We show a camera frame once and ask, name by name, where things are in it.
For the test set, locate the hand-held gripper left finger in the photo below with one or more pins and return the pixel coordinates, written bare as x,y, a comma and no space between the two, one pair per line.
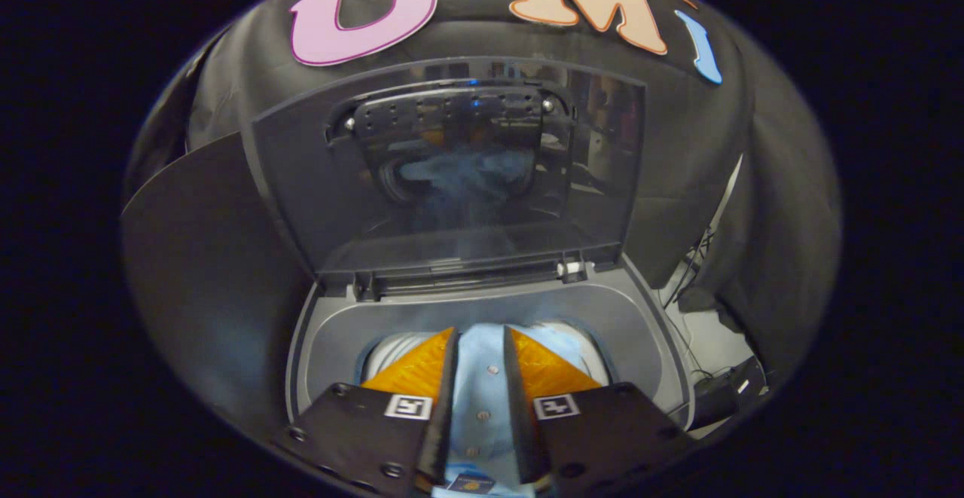
440,423

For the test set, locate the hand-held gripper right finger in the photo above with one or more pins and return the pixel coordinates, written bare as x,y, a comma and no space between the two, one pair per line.
523,423

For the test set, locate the light blue shirt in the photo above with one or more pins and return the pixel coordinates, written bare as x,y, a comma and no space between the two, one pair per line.
480,385

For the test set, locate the black box on floor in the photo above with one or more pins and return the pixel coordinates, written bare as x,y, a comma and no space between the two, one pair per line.
723,396

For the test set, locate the dark cabinet with beige door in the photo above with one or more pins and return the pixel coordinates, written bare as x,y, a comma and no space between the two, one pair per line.
211,272

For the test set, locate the black backdrop cloth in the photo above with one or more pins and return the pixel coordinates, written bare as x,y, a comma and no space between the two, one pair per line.
715,151

